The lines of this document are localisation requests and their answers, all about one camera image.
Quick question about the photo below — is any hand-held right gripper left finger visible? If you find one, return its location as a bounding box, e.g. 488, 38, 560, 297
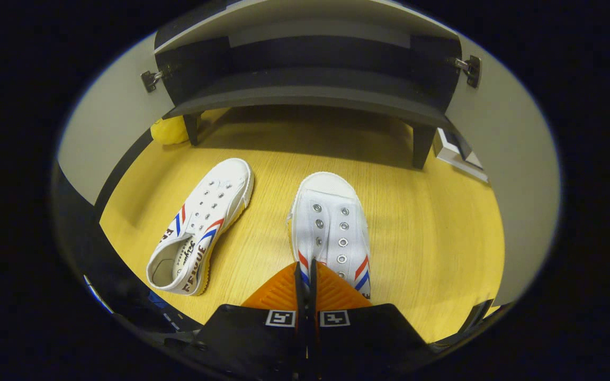
194, 261, 306, 379

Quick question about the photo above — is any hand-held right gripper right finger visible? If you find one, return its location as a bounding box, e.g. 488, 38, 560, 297
308, 259, 427, 379

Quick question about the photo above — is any white striped canvas shoe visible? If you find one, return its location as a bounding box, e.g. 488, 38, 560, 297
288, 171, 373, 301
146, 158, 255, 296

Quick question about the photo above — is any white shoe cabinet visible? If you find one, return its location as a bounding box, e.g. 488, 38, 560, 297
154, 0, 464, 170

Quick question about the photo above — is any dark cabinet leg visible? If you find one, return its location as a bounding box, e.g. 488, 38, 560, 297
410, 123, 439, 170
182, 113, 201, 147

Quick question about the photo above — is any dark grey cabinet base shelf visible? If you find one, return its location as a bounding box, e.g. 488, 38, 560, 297
162, 68, 456, 130

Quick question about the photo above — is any metal door hinge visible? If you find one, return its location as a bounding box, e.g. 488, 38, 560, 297
141, 69, 165, 94
451, 55, 482, 89

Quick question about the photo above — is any white cabinet shelf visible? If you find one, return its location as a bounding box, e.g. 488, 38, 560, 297
154, 0, 460, 55

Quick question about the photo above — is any white book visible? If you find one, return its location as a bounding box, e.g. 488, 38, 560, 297
432, 127, 491, 184

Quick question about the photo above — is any yellow soft object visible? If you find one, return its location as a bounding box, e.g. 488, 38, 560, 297
150, 115, 191, 146

